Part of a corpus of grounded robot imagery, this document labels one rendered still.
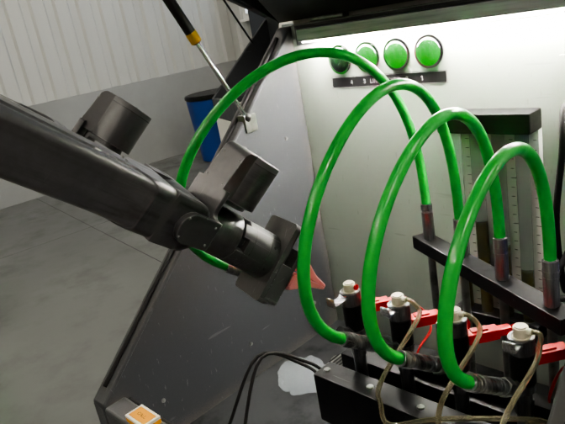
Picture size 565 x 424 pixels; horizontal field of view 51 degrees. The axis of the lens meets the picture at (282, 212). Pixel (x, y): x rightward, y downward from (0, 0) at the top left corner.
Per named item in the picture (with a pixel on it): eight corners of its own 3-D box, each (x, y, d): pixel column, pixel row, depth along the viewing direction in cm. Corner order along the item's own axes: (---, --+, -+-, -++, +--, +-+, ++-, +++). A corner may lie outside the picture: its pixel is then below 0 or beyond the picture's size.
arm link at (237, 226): (169, 227, 70) (182, 246, 65) (201, 177, 69) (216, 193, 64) (216, 251, 73) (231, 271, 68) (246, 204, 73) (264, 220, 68)
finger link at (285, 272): (345, 277, 75) (291, 247, 70) (319, 327, 75) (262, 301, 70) (316, 262, 81) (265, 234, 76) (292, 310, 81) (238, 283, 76)
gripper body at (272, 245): (308, 230, 71) (262, 204, 68) (269, 307, 71) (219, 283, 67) (282, 219, 77) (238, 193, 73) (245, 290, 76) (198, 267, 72)
